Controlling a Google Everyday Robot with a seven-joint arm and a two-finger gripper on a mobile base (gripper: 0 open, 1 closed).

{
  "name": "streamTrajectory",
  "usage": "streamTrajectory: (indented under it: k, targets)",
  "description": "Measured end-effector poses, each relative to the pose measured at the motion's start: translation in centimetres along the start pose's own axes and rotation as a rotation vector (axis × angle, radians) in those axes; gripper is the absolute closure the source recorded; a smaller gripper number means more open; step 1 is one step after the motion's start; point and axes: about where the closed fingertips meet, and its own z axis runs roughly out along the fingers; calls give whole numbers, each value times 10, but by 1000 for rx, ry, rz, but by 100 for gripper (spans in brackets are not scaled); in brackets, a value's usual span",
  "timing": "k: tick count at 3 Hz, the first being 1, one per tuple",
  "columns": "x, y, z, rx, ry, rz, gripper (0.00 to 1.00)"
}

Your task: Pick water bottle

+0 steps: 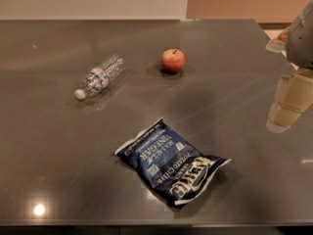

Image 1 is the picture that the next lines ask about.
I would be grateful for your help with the blue potato chips bag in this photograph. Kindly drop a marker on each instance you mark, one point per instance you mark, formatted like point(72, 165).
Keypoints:
point(171, 166)

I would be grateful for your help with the clear plastic water bottle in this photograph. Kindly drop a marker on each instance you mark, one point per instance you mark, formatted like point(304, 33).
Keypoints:
point(100, 77)

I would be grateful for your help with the red apple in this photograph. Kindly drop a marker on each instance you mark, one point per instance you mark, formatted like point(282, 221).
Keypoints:
point(172, 60)

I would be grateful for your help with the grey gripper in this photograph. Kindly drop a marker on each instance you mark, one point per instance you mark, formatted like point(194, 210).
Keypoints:
point(302, 39)

